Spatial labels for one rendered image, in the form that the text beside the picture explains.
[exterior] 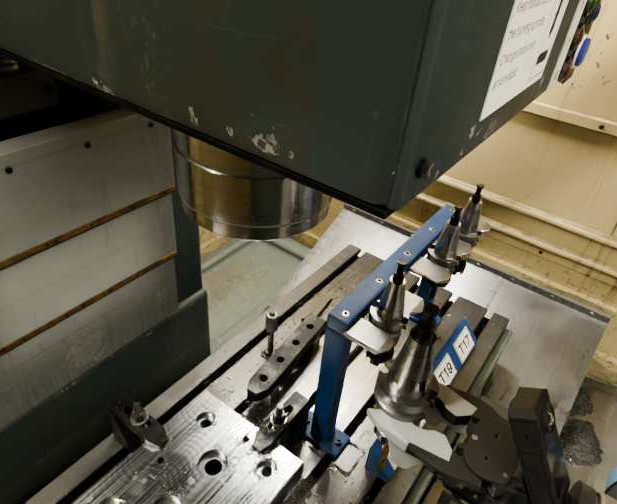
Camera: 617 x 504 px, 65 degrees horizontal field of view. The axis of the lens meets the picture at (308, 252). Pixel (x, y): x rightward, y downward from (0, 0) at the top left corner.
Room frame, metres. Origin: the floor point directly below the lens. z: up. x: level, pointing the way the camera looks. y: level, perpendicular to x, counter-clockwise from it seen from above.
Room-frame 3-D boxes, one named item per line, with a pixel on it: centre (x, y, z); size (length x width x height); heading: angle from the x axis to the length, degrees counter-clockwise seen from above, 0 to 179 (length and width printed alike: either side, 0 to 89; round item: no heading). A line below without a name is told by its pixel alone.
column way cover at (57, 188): (0.69, 0.43, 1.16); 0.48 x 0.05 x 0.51; 147
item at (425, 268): (0.72, -0.23, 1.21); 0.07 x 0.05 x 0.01; 57
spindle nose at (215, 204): (0.45, 0.06, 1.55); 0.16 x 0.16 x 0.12
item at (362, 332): (0.54, -0.11, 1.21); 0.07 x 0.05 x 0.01; 57
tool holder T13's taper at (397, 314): (0.58, -0.14, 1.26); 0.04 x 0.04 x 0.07
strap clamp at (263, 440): (0.52, 0.02, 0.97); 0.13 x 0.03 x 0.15; 147
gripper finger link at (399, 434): (0.29, -0.12, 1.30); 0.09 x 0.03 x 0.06; 71
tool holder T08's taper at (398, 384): (0.33, -0.12, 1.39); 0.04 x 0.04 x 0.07
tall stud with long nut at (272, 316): (0.76, 0.06, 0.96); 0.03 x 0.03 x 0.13
